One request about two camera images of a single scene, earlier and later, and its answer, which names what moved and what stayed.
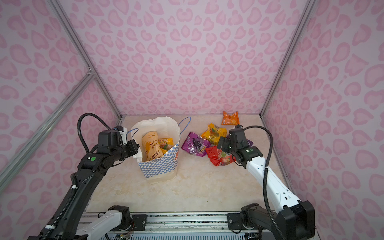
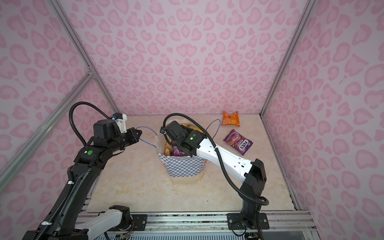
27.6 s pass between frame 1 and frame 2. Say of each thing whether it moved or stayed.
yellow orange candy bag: moved
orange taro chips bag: moved
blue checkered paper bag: moved
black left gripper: moved
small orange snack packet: stayed
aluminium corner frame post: stayed
